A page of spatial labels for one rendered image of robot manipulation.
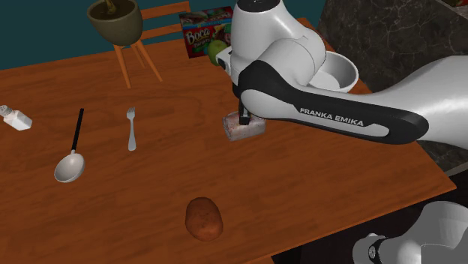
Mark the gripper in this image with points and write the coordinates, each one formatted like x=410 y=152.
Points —
x=236 y=90

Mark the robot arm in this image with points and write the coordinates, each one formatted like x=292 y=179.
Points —
x=278 y=47

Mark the green apple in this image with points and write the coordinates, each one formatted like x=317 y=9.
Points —
x=216 y=49

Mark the red food box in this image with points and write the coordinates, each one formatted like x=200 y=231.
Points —
x=197 y=34

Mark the brown potato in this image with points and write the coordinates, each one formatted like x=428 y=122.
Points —
x=204 y=219

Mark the white bowl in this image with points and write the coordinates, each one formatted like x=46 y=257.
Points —
x=342 y=69

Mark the wooden table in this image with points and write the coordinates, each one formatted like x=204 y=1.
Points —
x=153 y=182

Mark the silver fork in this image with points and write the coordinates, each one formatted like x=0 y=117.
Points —
x=131 y=139

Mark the wooden chair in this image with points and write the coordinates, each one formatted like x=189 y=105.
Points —
x=164 y=10

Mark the olive plant pot, wooden legs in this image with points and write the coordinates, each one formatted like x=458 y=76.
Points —
x=117 y=25

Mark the dark marble counter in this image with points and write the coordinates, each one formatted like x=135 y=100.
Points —
x=384 y=36

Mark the white salt shaker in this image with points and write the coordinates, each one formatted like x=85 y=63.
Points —
x=18 y=119

